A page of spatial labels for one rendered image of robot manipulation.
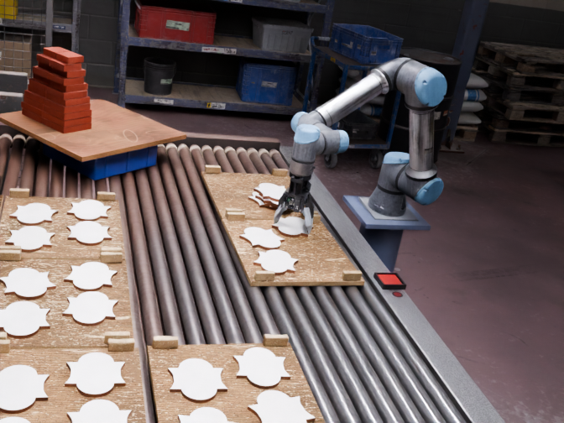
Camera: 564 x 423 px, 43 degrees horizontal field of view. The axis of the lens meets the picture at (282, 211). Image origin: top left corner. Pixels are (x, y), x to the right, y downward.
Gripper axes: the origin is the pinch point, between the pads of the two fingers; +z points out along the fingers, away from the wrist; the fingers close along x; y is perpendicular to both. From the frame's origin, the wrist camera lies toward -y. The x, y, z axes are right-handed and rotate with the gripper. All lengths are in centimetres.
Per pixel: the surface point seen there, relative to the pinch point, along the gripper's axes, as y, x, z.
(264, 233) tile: 11.6, -6.2, -0.5
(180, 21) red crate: -375, -205, 11
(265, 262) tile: 30.0, 0.0, -0.5
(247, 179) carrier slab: -32.7, -27.2, 0.5
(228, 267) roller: 33.8, -9.9, 2.4
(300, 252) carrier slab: 15.2, 7.1, 0.7
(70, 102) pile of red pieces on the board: -8, -89, -21
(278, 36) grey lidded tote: -423, -129, 15
